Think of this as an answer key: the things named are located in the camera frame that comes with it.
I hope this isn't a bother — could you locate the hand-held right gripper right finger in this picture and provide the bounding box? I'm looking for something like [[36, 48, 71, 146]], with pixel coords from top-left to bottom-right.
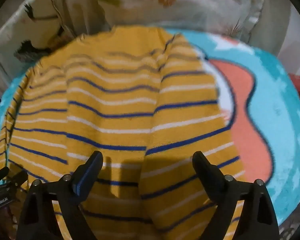
[[192, 151, 280, 240]]

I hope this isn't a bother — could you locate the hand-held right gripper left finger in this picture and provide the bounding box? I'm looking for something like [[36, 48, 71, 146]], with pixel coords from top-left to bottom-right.
[[16, 151, 104, 240]]

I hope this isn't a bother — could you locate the bird print pillow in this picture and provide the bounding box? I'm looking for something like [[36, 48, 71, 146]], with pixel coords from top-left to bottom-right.
[[0, 0, 73, 98]]

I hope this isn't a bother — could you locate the teal printed blanket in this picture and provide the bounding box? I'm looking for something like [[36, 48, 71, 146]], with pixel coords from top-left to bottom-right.
[[0, 29, 300, 240]]

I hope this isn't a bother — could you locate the yellow striped sweater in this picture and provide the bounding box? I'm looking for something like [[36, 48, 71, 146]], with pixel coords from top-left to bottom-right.
[[0, 26, 247, 240]]

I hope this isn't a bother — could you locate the floral pillow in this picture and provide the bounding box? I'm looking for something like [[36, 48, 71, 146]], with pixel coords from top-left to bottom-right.
[[62, 0, 293, 55]]

